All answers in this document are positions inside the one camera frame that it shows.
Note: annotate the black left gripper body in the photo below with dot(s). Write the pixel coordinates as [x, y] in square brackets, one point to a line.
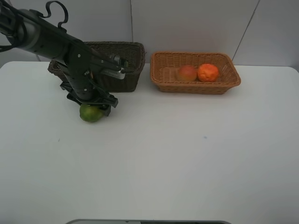
[82, 89]

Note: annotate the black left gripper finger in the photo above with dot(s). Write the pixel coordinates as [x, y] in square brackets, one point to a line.
[106, 109]

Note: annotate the green lime fruit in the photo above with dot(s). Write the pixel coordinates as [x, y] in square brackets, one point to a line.
[90, 113]

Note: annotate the red yellow peach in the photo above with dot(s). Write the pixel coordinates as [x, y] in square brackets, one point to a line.
[187, 73]

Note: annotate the orange tangerine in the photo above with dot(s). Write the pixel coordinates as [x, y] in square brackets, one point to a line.
[208, 73]

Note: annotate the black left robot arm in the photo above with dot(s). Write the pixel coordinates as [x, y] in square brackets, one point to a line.
[28, 30]

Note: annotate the dark brown wicker basket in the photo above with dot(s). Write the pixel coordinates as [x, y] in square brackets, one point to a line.
[115, 66]

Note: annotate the light orange wicker basket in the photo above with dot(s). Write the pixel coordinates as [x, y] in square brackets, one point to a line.
[164, 66]

